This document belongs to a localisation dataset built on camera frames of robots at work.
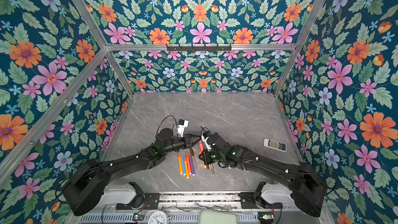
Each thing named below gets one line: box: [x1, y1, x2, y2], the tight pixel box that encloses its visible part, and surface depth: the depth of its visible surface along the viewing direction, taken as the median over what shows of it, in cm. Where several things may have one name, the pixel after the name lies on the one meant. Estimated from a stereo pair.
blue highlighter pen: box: [180, 154, 187, 176], surface depth 86 cm
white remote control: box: [263, 138, 287, 152], surface depth 93 cm
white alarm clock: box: [147, 210, 169, 224], surface depth 68 cm
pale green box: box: [199, 209, 237, 224], surface depth 70 cm
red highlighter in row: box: [186, 154, 193, 175], surface depth 86 cm
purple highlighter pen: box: [189, 156, 196, 176], surface depth 86 cm
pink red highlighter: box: [199, 140, 205, 155], surface depth 77 cm
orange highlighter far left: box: [177, 153, 183, 175], surface depth 86 cm
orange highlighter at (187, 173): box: [183, 157, 190, 179], surface depth 85 cm
